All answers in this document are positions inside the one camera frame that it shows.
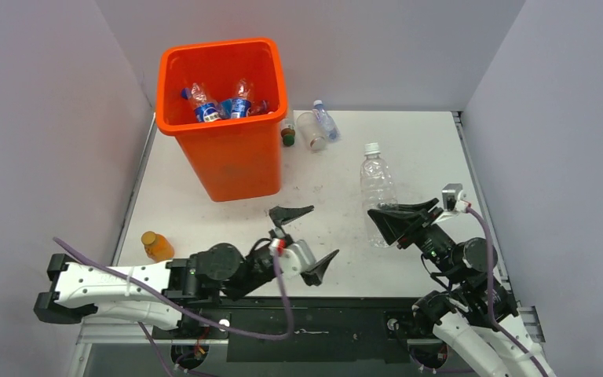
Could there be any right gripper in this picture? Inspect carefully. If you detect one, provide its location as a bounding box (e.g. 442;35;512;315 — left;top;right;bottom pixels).
367;196;465;282

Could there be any green cap brown bottle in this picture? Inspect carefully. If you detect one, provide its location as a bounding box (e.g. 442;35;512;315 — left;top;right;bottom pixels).
280;118;296;147

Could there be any small clear water bottle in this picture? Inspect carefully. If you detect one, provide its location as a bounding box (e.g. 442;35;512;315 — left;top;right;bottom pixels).
312;100;340;142

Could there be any clear crushed bottle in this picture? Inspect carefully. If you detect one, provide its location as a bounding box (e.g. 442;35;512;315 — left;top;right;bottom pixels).
295;112;327;152

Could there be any small orange juice bottle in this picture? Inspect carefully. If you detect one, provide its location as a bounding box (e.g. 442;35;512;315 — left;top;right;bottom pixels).
141;231;174;262

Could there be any blue cap pepsi bottle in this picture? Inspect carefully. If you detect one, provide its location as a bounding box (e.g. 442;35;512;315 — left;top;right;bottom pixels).
225;79;254;119

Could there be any pepsi bottle back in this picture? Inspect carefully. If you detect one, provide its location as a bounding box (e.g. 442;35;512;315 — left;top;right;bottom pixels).
181;82;222;123

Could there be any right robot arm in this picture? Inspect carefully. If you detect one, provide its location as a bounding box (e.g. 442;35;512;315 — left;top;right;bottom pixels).
367;193;555;376

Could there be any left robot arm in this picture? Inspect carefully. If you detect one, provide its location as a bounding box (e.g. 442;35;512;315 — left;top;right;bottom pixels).
33;206;338;339

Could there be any orange plastic bin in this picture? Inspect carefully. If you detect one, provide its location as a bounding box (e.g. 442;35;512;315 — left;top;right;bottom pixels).
155;37;288;202

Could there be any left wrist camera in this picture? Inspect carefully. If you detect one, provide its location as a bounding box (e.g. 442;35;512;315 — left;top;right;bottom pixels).
269;239;317;278

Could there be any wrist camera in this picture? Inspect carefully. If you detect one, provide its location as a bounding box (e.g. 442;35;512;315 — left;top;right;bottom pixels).
435;183;472;223
269;239;317;278

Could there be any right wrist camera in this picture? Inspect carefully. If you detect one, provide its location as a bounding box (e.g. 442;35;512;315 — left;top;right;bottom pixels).
435;183;472;223

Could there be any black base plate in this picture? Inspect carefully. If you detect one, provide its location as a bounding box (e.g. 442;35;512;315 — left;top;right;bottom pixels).
114;295;542;364

